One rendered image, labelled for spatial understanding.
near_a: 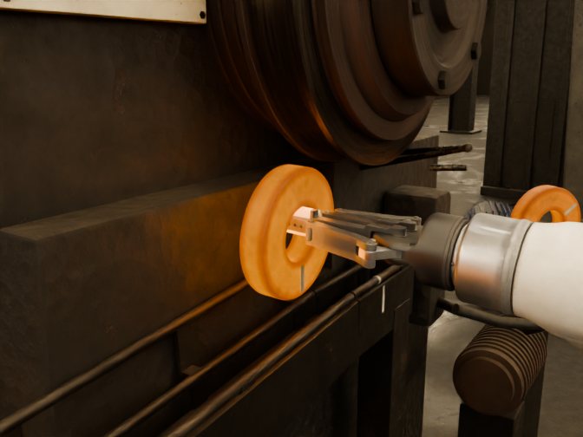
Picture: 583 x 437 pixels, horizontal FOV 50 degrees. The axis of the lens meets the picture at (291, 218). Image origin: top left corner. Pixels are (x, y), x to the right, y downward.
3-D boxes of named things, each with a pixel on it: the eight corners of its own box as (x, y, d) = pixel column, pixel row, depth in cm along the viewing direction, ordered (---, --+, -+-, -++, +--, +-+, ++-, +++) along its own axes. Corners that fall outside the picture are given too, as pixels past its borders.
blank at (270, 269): (235, 181, 64) (261, 186, 63) (312, 151, 77) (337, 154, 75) (239, 315, 69) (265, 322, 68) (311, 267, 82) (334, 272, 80)
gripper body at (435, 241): (445, 304, 59) (357, 282, 63) (473, 278, 66) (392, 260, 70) (454, 228, 57) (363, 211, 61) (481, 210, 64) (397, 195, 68)
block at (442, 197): (374, 316, 115) (378, 189, 109) (392, 303, 121) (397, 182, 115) (429, 330, 109) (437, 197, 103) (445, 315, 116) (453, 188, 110)
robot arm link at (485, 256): (528, 298, 63) (470, 284, 66) (541, 211, 61) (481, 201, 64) (504, 329, 56) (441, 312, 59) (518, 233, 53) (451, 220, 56)
